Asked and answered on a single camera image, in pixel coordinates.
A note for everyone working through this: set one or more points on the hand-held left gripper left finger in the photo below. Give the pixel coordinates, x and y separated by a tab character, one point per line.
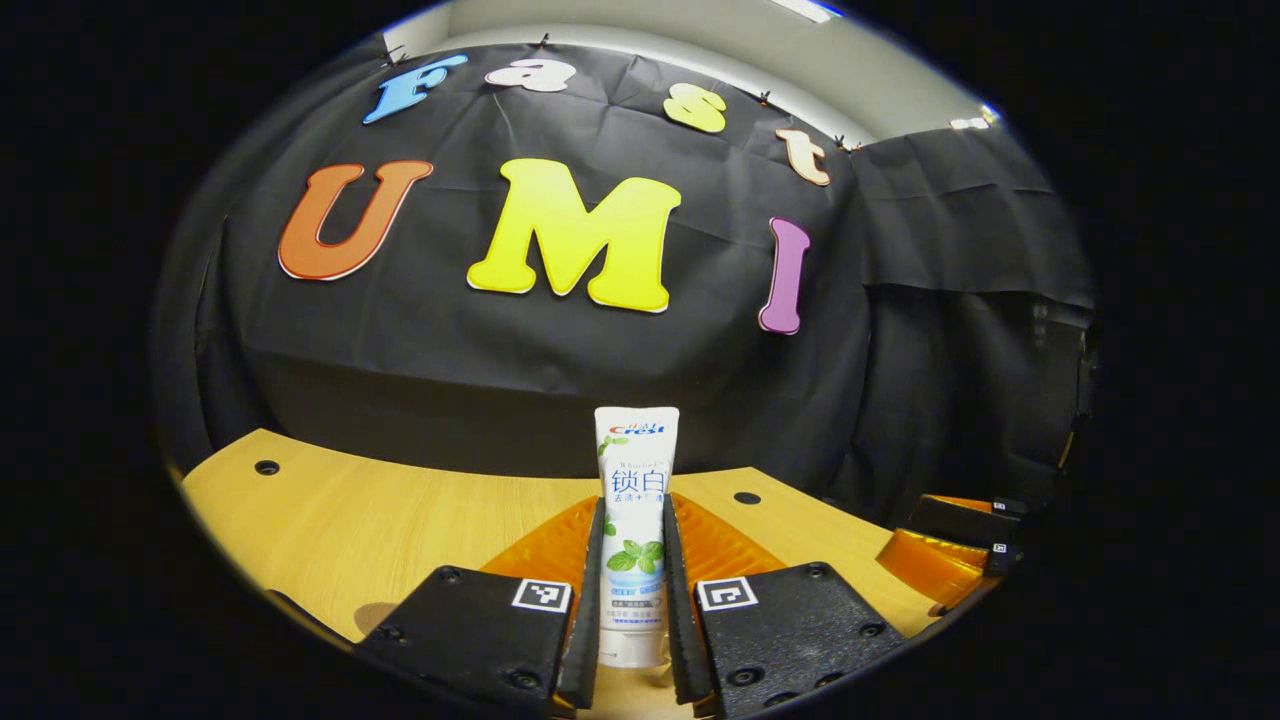
480	640

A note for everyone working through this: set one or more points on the white toothpaste tube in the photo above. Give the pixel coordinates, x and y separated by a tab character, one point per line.
636	520

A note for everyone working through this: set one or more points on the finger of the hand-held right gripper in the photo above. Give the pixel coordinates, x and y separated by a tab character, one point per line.
930	565
965	520

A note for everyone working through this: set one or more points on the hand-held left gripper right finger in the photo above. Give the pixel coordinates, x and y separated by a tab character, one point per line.
790	630

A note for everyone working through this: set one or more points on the black backdrop cloth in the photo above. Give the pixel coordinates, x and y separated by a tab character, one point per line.
500	350

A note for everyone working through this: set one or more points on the wooden desktop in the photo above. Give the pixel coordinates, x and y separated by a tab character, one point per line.
400	520

